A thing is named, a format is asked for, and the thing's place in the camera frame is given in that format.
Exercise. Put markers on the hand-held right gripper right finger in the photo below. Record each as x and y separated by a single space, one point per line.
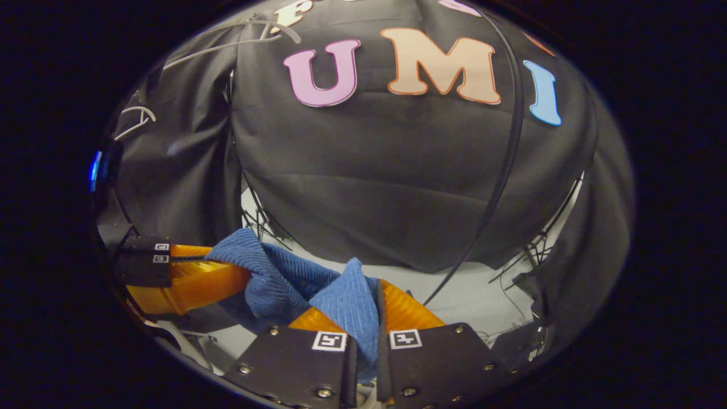
443 363

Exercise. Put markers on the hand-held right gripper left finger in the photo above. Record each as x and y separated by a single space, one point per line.
295 363

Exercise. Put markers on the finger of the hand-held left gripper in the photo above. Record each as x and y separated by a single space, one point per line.
145 245
193 284

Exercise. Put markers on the white clothes hanger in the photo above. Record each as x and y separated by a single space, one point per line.
227 48
139 116

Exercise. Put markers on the black clothes rack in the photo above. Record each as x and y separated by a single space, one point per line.
514 142

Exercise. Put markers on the black backdrop cloth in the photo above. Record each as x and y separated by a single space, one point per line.
369 170

